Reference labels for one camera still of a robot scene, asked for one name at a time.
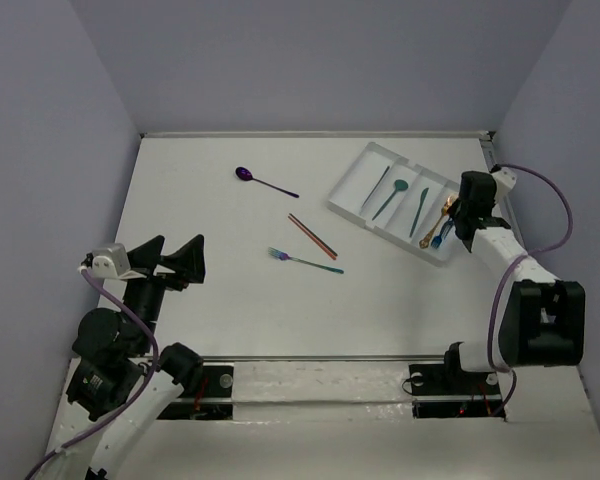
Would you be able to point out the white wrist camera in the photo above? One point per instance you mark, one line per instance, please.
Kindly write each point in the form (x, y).
(505, 180)
(110, 261)

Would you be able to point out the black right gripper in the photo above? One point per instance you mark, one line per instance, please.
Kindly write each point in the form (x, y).
(453, 206)

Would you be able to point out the iridescent metal fork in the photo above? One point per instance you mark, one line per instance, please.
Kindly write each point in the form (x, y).
(283, 256)

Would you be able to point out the blue metal fork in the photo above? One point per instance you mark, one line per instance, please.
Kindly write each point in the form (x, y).
(442, 234)

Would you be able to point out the teal plastic knife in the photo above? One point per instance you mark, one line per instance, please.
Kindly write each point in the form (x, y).
(422, 199)

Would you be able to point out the teal plastic spoon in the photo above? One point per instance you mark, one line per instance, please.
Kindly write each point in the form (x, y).
(399, 185)

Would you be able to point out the dark red chopstick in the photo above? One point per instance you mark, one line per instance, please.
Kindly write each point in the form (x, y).
(310, 240)

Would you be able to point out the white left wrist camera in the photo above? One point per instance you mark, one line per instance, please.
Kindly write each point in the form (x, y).
(110, 261)

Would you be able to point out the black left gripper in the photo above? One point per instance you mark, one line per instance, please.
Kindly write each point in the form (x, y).
(162, 275)

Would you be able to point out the orange chopstick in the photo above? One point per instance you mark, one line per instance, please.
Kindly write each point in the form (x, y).
(312, 237)

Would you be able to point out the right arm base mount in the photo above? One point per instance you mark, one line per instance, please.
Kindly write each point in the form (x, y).
(438, 394)

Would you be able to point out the white foam front board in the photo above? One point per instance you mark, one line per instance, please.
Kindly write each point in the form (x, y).
(350, 419)

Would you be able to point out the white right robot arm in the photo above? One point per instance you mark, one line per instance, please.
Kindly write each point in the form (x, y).
(536, 319)

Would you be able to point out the gold metal fork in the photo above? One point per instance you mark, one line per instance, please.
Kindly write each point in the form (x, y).
(425, 242)

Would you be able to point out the dark teal chopstick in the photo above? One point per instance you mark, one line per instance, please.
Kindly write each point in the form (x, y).
(375, 187)

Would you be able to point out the white divided utensil tray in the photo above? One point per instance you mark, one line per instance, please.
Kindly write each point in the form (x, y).
(394, 224)

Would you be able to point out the purple metal spoon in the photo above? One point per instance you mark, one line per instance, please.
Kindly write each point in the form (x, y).
(246, 175)

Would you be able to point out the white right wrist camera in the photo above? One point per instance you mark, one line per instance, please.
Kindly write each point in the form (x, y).
(505, 180)

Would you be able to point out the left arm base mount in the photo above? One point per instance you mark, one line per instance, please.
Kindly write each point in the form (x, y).
(212, 401)

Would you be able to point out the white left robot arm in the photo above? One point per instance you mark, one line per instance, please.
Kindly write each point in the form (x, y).
(123, 380)

